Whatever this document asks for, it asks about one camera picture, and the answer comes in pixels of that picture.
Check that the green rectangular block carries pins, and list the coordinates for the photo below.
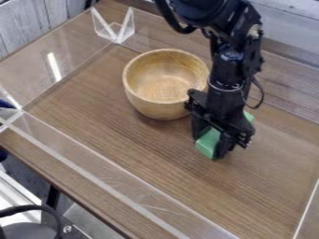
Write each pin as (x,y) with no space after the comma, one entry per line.
(237,125)

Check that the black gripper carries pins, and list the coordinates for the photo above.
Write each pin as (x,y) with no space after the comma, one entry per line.
(221,100)

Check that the metal base plate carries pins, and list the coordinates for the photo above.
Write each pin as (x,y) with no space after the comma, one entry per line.
(82,226)

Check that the black table leg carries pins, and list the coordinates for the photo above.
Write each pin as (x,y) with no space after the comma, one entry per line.
(52,197)

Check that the brown wooden bowl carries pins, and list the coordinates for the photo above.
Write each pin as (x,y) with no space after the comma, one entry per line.
(156,79)

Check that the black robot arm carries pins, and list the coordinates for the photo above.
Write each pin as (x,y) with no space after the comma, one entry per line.
(231,24)

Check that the clear acrylic corner bracket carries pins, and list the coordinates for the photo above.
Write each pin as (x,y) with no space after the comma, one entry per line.
(114,32)

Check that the clear acrylic tray wall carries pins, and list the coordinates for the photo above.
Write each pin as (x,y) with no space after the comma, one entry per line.
(137,159)

